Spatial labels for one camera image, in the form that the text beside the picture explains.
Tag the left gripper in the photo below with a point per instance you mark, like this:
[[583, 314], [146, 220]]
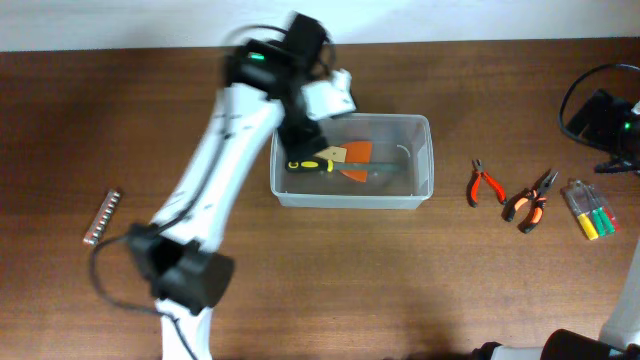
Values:
[[297, 140]]

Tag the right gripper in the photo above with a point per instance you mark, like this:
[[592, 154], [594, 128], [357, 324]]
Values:
[[597, 132]]

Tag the orange black needle nose pliers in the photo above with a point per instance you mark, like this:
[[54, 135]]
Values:
[[536, 196]]

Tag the orange scraper wooden handle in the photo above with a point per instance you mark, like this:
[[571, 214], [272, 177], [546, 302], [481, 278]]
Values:
[[350, 152]]

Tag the metal file yellow black handle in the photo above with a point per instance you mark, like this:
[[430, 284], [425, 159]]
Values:
[[318, 164]]

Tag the socket set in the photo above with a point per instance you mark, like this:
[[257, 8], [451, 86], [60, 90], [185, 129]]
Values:
[[100, 222]]

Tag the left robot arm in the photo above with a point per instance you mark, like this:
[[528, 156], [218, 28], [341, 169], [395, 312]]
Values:
[[270, 88]]

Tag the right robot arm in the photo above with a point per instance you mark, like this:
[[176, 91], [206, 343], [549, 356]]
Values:
[[618, 338]]

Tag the clear plastic container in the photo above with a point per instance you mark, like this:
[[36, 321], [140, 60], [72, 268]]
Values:
[[402, 139]]

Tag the screwdriver set clear case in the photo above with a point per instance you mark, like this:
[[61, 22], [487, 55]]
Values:
[[590, 209]]

